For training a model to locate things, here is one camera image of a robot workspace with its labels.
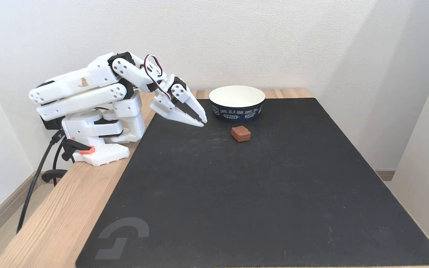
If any brown block toy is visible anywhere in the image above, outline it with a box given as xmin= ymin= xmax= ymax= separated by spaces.
xmin=231 ymin=125 xmax=251 ymax=143

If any navy paper bowl white print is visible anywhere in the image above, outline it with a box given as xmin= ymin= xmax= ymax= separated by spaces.
xmin=209 ymin=85 xmax=266 ymax=123

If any black desk mat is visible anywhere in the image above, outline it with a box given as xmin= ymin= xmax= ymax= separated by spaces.
xmin=76 ymin=98 xmax=429 ymax=268

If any red black servo wire loop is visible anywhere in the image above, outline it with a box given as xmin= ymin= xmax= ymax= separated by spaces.
xmin=140 ymin=54 xmax=172 ymax=101

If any black clamp with orange handle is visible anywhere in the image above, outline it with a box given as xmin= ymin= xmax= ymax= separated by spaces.
xmin=41 ymin=138 xmax=96 ymax=184

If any thin black cable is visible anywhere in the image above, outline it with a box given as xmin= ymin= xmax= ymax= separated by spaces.
xmin=52 ymin=141 xmax=70 ymax=186

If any thick black power cable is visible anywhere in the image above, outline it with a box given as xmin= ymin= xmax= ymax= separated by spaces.
xmin=16 ymin=130 xmax=64 ymax=235

